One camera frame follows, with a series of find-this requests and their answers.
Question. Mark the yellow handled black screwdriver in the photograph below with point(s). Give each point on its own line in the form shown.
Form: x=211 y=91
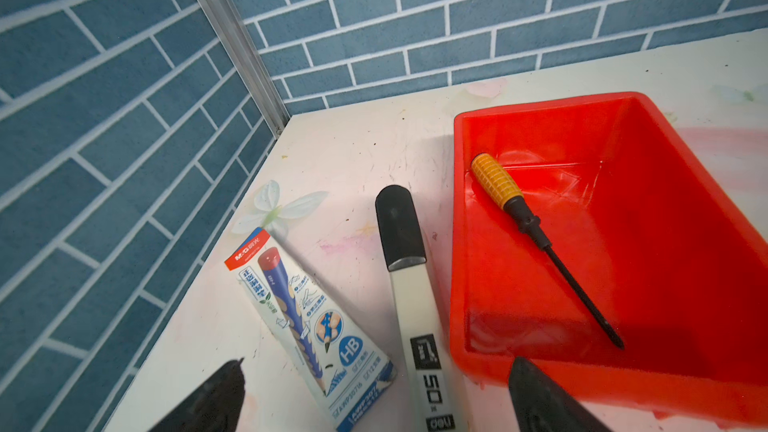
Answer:
x=508 y=196

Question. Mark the red plastic bin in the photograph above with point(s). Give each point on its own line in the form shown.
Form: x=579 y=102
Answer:
x=668 y=259

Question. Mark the aluminium corner profile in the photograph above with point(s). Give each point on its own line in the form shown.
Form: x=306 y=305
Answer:
x=237 y=42

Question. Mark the white pencil box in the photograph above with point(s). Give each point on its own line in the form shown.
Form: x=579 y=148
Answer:
x=345 y=371

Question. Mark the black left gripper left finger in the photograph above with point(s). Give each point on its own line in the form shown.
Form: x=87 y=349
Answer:
x=216 y=405

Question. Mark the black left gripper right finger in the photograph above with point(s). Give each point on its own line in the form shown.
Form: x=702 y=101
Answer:
x=540 y=404

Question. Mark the white marker with black cap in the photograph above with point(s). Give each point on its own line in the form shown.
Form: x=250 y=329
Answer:
x=434 y=384

